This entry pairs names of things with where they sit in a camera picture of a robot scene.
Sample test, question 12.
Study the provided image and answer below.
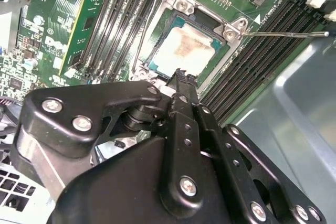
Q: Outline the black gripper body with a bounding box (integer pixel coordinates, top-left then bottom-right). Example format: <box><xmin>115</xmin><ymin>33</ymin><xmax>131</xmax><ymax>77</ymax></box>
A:
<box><xmin>49</xmin><ymin>136</ymin><xmax>250</xmax><ymax>224</ymax></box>

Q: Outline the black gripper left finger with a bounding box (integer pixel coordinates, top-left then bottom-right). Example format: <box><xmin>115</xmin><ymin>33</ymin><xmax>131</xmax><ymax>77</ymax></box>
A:
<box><xmin>10</xmin><ymin>69</ymin><xmax>206</xmax><ymax>213</ymax></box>

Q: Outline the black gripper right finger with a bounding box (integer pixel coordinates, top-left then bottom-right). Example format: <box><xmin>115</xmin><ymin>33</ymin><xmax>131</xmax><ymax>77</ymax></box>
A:
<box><xmin>186</xmin><ymin>73</ymin><xmax>327</xmax><ymax>224</ymax></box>

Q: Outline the CPU with silver lid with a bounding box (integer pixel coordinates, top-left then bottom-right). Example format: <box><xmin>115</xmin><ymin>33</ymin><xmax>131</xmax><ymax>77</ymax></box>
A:
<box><xmin>146</xmin><ymin>15</ymin><xmax>232</xmax><ymax>84</ymax></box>

